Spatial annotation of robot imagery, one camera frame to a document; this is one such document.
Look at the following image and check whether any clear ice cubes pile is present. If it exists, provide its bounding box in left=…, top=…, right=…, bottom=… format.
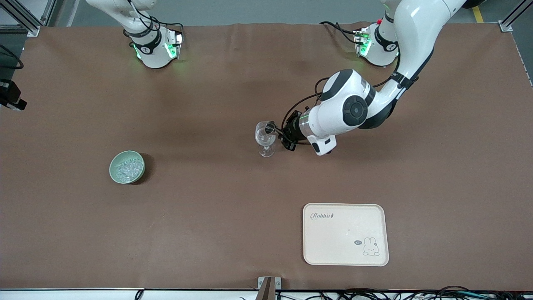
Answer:
left=115, top=157, right=143, bottom=182

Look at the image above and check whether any clear wine glass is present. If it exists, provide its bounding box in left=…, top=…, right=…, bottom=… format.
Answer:
left=254, top=121, right=277, bottom=158

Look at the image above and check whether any beige rabbit print tray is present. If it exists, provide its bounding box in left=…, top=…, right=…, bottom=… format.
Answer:
left=303, top=202, right=390, bottom=267

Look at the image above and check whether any brown table cover mat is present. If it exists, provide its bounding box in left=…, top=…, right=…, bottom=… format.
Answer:
left=0, top=22, right=533, bottom=291

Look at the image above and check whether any pale green ceramic bowl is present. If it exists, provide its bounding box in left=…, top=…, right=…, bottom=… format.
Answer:
left=109, top=150, right=146, bottom=185

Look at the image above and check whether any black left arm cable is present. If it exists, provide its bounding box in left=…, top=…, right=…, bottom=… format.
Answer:
left=281, top=76, right=334, bottom=145

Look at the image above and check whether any aluminium frame post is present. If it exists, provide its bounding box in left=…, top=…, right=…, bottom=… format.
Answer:
left=0, top=0, right=63, bottom=37
left=499, top=0, right=533, bottom=33

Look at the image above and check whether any black left base cable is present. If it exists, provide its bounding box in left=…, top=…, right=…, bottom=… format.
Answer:
left=320, top=21, right=359, bottom=44

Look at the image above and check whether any black base cable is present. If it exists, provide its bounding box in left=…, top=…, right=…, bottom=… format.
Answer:
left=320, top=21, right=359, bottom=44
left=156, top=19, right=184, bottom=36

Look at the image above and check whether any brown post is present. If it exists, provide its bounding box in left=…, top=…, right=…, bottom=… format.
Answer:
left=259, top=277, right=276, bottom=300

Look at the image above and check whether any black right base cable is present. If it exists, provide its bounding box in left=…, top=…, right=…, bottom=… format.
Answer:
left=156, top=19, right=184, bottom=36

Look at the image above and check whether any black cable bundle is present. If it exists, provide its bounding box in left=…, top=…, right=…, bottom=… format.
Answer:
left=276, top=286, right=533, bottom=300

